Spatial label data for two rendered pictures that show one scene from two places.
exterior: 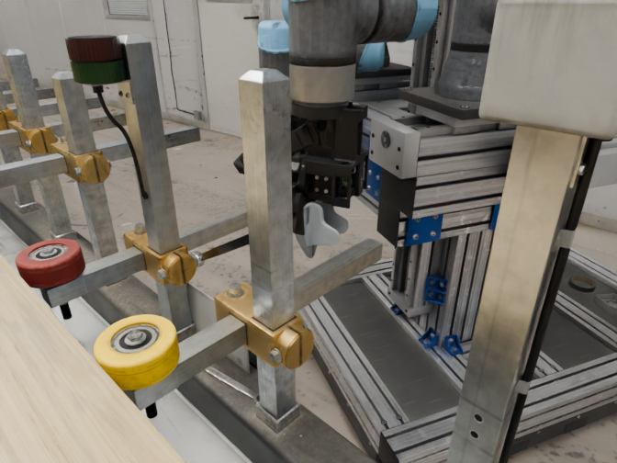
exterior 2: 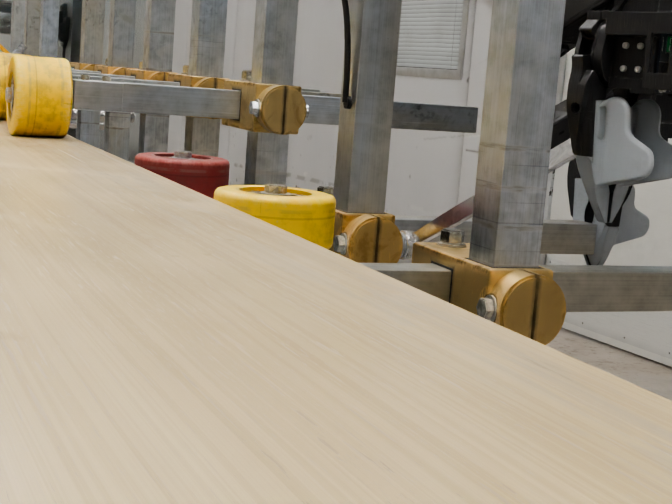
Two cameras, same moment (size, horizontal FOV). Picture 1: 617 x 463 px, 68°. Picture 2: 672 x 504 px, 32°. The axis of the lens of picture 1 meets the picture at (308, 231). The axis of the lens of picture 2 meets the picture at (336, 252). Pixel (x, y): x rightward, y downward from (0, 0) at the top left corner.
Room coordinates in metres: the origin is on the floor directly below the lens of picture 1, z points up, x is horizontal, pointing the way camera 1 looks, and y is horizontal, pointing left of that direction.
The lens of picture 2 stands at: (-0.33, -0.17, 0.99)
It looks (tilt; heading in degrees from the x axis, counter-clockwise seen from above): 8 degrees down; 23
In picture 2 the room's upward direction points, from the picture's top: 4 degrees clockwise
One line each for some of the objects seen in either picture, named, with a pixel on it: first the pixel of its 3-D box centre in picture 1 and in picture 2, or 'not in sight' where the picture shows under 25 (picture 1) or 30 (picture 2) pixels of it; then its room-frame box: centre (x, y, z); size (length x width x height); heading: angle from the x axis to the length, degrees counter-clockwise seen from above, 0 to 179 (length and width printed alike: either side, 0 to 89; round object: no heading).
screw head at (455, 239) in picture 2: (235, 288); (452, 237); (0.50, 0.10, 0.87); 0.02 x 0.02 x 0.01
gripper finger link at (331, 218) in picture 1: (327, 224); (643, 162); (0.56, -0.03, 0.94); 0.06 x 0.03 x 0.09; 66
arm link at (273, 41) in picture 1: (280, 54); not in sight; (0.86, 0.05, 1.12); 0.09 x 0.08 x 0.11; 172
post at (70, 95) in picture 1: (95, 205); (264, 184); (0.79, 0.40, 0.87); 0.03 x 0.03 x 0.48; 46
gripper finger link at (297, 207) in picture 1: (300, 200); (595, 94); (0.53, 0.01, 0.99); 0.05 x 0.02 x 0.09; 156
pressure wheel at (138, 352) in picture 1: (143, 376); (270, 271); (0.36, 0.18, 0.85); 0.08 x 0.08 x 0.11
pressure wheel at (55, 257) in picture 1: (58, 284); (179, 218); (0.54, 0.35, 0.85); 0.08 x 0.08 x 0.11
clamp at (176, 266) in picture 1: (158, 256); (342, 234); (0.63, 0.24, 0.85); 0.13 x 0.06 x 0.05; 46
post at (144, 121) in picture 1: (159, 209); (363, 138); (0.62, 0.22, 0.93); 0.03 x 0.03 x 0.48; 46
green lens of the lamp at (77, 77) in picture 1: (98, 70); not in sight; (0.58, 0.26, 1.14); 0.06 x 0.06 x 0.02
